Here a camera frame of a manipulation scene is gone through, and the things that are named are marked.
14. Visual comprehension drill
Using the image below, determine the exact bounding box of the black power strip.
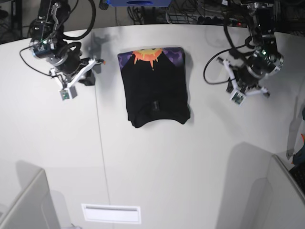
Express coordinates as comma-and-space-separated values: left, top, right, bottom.
196, 16, 243, 26

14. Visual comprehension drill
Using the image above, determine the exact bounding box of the black T-shirt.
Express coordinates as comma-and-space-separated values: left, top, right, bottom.
117, 47, 191, 128

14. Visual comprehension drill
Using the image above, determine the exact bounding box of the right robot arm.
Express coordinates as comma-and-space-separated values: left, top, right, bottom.
30, 0, 104, 88

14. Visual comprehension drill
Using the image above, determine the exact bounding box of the blue box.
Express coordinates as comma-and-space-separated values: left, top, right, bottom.
106, 0, 172, 7

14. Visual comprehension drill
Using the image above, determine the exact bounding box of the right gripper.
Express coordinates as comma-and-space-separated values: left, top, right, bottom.
49, 46, 105, 90

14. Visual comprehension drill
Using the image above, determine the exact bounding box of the white right partition panel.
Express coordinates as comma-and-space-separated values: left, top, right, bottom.
262, 156, 305, 229

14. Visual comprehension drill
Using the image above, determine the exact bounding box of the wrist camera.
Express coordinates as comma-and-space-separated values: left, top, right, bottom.
230, 89, 246, 106
59, 86, 78, 101

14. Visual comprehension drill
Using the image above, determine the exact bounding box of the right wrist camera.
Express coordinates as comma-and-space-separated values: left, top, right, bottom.
59, 86, 78, 101

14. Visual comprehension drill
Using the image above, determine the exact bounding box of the black keyboard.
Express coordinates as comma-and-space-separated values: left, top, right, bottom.
289, 164, 305, 192

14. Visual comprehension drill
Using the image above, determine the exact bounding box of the white left partition panel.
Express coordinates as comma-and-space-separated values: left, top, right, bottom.
0, 169, 61, 229

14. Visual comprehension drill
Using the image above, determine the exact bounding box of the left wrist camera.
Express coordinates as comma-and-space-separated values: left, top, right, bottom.
230, 89, 246, 106

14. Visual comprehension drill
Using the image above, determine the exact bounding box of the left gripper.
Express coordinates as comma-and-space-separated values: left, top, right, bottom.
217, 54, 271, 98

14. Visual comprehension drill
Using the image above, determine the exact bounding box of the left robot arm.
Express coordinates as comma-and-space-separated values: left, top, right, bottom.
219, 0, 284, 104

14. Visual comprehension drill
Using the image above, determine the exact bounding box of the white partition panel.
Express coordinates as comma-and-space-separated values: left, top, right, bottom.
0, 169, 61, 229
262, 156, 305, 229

